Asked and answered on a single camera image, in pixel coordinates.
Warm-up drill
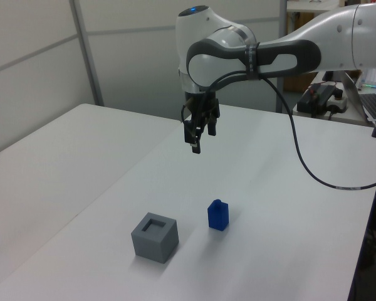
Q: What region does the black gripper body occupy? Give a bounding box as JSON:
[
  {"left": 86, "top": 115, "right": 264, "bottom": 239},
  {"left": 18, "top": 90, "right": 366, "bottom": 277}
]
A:
[{"left": 183, "top": 90, "right": 221, "bottom": 124}]

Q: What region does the blue block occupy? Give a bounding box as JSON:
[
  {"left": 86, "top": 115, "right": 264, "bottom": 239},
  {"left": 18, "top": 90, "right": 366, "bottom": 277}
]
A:
[{"left": 207, "top": 199, "right": 230, "bottom": 231}]

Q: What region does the grey hollow cuboid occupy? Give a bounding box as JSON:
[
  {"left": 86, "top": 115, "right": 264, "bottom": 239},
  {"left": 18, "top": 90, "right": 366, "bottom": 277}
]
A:
[{"left": 130, "top": 212, "right": 180, "bottom": 264}]

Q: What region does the brown cardboard box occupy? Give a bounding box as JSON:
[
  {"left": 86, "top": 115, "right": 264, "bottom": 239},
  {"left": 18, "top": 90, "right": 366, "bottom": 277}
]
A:
[{"left": 283, "top": 71, "right": 318, "bottom": 93}]

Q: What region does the black electronics box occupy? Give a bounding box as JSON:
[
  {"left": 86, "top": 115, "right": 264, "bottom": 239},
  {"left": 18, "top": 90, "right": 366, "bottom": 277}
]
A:
[{"left": 296, "top": 82, "right": 343, "bottom": 119}]

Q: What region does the white power strip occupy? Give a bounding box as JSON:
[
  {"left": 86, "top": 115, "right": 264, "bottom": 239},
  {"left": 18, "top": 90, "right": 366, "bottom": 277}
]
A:
[{"left": 325, "top": 93, "right": 348, "bottom": 114}]

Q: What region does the silver laptop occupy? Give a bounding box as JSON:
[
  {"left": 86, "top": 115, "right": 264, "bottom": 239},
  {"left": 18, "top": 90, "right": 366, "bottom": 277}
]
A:
[{"left": 340, "top": 70, "right": 376, "bottom": 122}]

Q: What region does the black cable strap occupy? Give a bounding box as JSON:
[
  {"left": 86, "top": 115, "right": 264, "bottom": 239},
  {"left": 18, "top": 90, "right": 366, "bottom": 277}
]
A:
[{"left": 243, "top": 43, "right": 260, "bottom": 80}]

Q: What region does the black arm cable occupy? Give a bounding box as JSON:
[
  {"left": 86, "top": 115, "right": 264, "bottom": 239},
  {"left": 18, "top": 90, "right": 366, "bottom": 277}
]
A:
[{"left": 180, "top": 70, "right": 376, "bottom": 191}]

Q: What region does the grey partition frame post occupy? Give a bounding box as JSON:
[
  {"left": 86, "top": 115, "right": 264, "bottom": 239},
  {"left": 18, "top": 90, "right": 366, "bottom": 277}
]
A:
[
  {"left": 274, "top": 0, "right": 290, "bottom": 114},
  {"left": 71, "top": 0, "right": 105, "bottom": 107}
]

